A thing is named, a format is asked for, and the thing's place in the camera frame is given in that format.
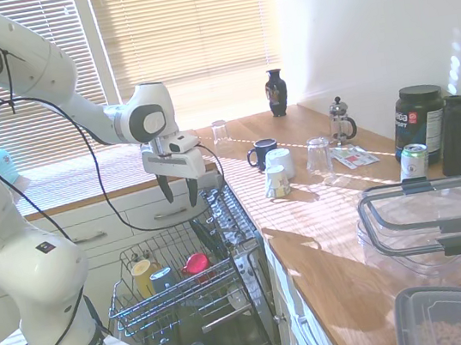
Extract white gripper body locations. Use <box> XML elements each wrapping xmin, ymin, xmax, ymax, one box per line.
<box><xmin>138</xmin><ymin>131</ymin><xmax>208</xmax><ymax>187</ymax></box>

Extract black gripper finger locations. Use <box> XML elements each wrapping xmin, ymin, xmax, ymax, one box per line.
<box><xmin>185</xmin><ymin>176</ymin><xmax>203</xmax><ymax>209</ymax></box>
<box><xmin>155</xmin><ymin>171</ymin><xmax>176</xmax><ymax>206</ymax></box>

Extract grey blue mug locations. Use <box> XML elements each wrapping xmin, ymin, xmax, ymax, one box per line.
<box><xmin>148</xmin><ymin>265</ymin><xmax>179</xmax><ymax>296</ymax></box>

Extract open built-in dishwasher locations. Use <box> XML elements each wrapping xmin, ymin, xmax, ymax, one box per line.
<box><xmin>143</xmin><ymin>179</ymin><xmax>284</xmax><ymax>345</ymax></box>

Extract red mug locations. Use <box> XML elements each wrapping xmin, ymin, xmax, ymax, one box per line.
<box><xmin>176</xmin><ymin>251</ymin><xmax>211</xmax><ymax>279</ymax></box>

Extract dark blue printed mug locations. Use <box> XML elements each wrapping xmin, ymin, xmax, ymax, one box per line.
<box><xmin>245</xmin><ymin>137</ymin><xmax>282</xmax><ymax>174</ymax></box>

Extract white cup with print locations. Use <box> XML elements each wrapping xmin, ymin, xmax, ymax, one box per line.
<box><xmin>260</xmin><ymin>163</ymin><xmax>294</xmax><ymax>200</ymax></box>

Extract yellow ceramic mug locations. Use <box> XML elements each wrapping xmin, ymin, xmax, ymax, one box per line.
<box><xmin>128</xmin><ymin>255</ymin><xmax>167</xmax><ymax>301</ymax></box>

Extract plain white cup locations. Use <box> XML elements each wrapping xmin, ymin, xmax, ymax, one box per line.
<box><xmin>262</xmin><ymin>146</ymin><xmax>297</xmax><ymax>184</ymax></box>

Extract black dish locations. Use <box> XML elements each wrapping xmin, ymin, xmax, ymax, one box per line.
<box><xmin>188</xmin><ymin>215</ymin><xmax>232</xmax><ymax>266</ymax></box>

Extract small clear drinking glass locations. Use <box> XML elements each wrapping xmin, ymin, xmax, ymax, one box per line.
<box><xmin>210</xmin><ymin>118</ymin><xmax>233</xmax><ymax>148</ymax></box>

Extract white dish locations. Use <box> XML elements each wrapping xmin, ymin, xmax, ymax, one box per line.
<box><xmin>225</xmin><ymin>283</ymin><xmax>246</xmax><ymax>311</ymax></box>

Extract dark blue painted vase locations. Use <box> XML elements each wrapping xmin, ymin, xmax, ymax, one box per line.
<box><xmin>262</xmin><ymin>67</ymin><xmax>292</xmax><ymax>119</ymax></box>

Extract large clear glass tumbler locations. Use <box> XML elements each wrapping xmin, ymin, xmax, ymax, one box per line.
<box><xmin>302</xmin><ymin>135</ymin><xmax>338</xmax><ymax>179</ymax></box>

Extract beige window blind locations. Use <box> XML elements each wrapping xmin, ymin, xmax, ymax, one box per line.
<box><xmin>89</xmin><ymin>0</ymin><xmax>294</xmax><ymax>116</ymax></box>
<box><xmin>0</xmin><ymin>0</ymin><xmax>118</xmax><ymax>179</ymax></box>

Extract glass French press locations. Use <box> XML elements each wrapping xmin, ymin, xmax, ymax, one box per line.
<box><xmin>325</xmin><ymin>94</ymin><xmax>360</xmax><ymax>149</ymax></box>

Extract teal cap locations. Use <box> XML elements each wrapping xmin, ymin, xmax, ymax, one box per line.
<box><xmin>0</xmin><ymin>144</ymin><xmax>33</xmax><ymax>199</ymax></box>

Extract paper sachet packets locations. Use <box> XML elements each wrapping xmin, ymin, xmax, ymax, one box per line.
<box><xmin>330</xmin><ymin>141</ymin><xmax>380</xmax><ymax>173</ymax></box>

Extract clear lid with grey clips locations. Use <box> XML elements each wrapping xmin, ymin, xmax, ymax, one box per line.
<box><xmin>354</xmin><ymin>171</ymin><xmax>461</xmax><ymax>269</ymax></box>

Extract clear plastic storage container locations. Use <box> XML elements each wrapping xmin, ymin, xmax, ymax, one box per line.
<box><xmin>354</xmin><ymin>203</ymin><xmax>461</xmax><ymax>288</ymax></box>

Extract white green drink can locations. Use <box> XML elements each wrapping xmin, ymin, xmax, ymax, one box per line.
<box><xmin>395</xmin><ymin>141</ymin><xmax>434</xmax><ymax>185</ymax></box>

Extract black protein powder tub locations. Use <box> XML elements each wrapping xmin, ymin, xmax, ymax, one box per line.
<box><xmin>385</xmin><ymin>81</ymin><xmax>456</xmax><ymax>170</ymax></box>

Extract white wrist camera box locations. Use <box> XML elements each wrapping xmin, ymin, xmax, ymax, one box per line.
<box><xmin>166</xmin><ymin>130</ymin><xmax>203</xmax><ymax>155</ymax></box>

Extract metal drawer handle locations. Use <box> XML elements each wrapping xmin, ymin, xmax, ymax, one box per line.
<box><xmin>152</xmin><ymin>205</ymin><xmax>190</xmax><ymax>221</ymax></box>
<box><xmin>67</xmin><ymin>229</ymin><xmax>109</xmax><ymax>246</ymax></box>
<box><xmin>294</xmin><ymin>312</ymin><xmax>329</xmax><ymax>345</ymax></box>

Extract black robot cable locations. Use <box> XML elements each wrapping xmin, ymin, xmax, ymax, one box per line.
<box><xmin>0</xmin><ymin>11</ymin><xmax>233</xmax><ymax>256</ymax></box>

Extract wire dishwasher rack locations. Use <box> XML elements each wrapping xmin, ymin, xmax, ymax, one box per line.
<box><xmin>95</xmin><ymin>209</ymin><xmax>276</xmax><ymax>343</ymax></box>

